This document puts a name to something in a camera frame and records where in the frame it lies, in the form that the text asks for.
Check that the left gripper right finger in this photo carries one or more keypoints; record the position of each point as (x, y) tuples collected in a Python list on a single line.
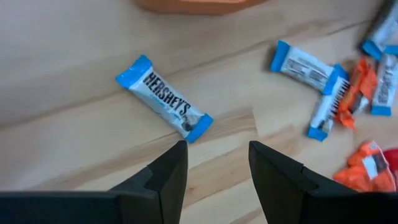
[(276, 186)]

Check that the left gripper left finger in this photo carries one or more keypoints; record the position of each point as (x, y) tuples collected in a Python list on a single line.
[(168, 186)]

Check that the blue white Hershey's bar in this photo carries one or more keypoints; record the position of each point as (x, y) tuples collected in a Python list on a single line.
[(306, 70), (325, 112), (164, 98), (384, 87), (384, 31)]

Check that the red KitKat candy bar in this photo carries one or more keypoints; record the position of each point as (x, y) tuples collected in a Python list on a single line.
[(392, 159)]

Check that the orange plastic bin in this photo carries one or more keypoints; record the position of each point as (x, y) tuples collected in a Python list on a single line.
[(199, 7)]

